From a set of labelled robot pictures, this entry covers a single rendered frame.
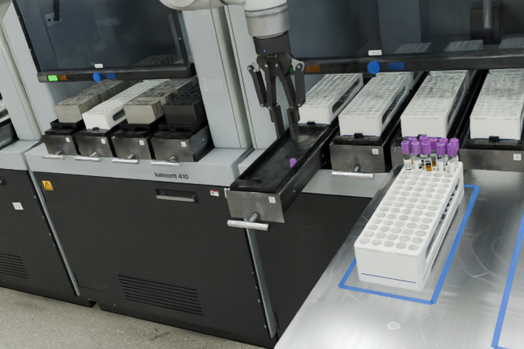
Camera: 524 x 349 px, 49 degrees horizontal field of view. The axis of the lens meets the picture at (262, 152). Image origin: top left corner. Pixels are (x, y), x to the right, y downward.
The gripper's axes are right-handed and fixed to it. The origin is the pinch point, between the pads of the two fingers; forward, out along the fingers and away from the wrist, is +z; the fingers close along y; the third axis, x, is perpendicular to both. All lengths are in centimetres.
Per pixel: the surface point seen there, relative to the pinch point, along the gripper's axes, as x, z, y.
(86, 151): -11, 16, 79
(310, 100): -26.4, 4.9, 5.7
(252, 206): 13.4, 14.5, 4.7
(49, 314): -9, 92, 129
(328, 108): -22.6, 5.8, -0.8
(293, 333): 52, 10, -23
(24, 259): -11, 66, 134
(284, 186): 9.6, 11.0, -2.0
